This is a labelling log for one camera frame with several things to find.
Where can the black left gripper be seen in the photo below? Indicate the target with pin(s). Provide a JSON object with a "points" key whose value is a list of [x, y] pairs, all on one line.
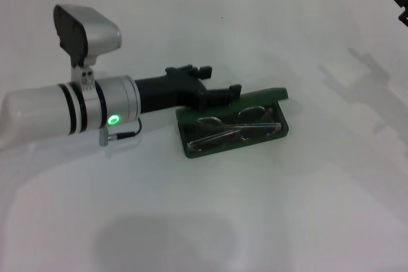
{"points": [[172, 90]]}

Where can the green glasses case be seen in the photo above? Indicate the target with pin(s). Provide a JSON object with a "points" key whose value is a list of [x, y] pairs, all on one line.
{"points": [[261, 93]]}

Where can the clear white glasses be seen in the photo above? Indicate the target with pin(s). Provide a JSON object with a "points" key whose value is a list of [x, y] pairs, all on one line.
{"points": [[258, 124]]}

